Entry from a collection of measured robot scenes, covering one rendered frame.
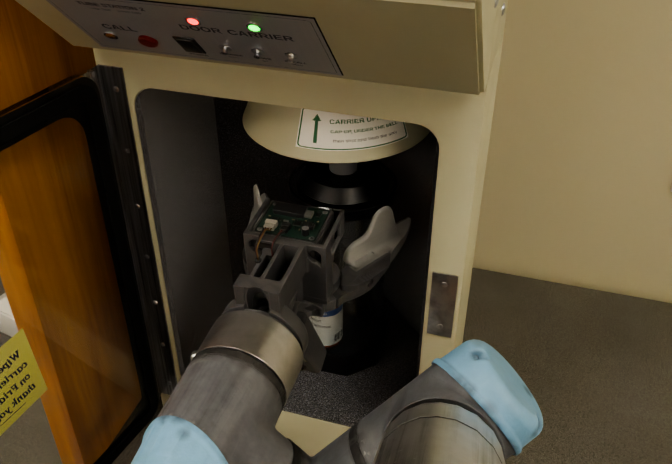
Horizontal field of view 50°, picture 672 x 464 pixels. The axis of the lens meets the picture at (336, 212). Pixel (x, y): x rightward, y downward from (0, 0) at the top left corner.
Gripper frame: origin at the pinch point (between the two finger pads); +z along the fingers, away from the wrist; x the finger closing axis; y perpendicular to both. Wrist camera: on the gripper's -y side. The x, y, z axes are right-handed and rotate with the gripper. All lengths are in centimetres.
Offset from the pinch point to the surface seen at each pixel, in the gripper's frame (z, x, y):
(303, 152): -7.0, 0.5, 11.2
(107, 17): -14.9, 11.1, 25.0
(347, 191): -1.5, -1.7, 3.9
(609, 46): 34.4, -24.8, 5.6
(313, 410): -9.6, -0.1, -19.4
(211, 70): -8.1, 7.5, 18.3
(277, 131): -6.0, 3.1, 12.2
